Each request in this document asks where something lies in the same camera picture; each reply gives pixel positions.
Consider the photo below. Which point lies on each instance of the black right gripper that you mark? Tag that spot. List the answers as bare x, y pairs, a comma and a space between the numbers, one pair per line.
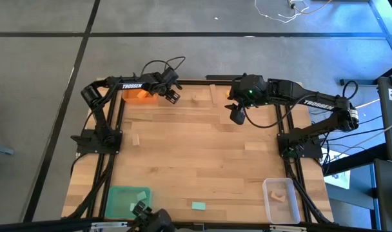
239, 96

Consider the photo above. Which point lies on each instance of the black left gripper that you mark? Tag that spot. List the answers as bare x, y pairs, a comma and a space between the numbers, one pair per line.
163, 84

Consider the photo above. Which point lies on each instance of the natural wood arch block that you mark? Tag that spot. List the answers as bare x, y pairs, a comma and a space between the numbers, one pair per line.
194, 96
277, 195

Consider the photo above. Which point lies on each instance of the long natural wood block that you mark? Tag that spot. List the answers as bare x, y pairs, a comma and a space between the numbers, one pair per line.
212, 93

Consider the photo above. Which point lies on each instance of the natural wood rectangular block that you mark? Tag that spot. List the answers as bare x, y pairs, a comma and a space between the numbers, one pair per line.
136, 139

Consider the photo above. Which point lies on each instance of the small green block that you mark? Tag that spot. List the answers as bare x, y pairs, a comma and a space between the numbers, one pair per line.
141, 195

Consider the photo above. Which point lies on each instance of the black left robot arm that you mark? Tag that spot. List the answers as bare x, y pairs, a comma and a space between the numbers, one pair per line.
112, 84

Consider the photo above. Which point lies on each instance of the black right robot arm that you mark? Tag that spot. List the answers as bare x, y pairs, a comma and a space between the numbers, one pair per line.
286, 91

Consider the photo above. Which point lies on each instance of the black mounting bar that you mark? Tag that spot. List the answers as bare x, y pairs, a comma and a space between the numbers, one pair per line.
218, 77

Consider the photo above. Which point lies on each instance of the orange plastic bin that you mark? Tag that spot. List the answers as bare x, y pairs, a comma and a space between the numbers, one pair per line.
131, 99

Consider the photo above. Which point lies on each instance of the clear plastic bin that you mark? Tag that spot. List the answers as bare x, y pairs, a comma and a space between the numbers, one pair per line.
281, 209

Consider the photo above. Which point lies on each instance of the green plastic bin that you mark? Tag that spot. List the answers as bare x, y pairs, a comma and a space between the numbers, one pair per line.
118, 203

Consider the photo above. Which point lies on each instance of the black floor beam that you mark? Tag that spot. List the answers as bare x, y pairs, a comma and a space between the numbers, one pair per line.
357, 82

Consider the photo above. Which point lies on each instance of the white paper sheet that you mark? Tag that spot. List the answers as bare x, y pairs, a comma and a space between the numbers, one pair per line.
342, 182

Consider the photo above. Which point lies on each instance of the black cart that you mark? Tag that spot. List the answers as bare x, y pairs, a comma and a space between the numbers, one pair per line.
389, 129

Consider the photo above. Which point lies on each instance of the dark metal stand leg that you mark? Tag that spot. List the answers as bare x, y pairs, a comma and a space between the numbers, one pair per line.
383, 29

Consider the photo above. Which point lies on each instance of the blue floor tape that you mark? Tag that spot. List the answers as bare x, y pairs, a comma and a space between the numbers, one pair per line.
1, 149

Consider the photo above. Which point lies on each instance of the black gantry beam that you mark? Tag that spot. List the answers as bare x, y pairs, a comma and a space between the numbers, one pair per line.
38, 225

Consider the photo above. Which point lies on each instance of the black aluminium table frame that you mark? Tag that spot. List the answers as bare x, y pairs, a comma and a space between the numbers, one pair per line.
196, 82

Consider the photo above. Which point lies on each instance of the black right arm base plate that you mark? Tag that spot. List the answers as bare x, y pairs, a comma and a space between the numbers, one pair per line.
312, 151

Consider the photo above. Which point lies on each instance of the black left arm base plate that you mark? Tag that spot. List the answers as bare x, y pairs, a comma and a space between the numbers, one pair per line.
86, 148

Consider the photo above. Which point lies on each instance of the silver metal bracket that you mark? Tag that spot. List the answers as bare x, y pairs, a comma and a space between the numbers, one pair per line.
109, 225
288, 228

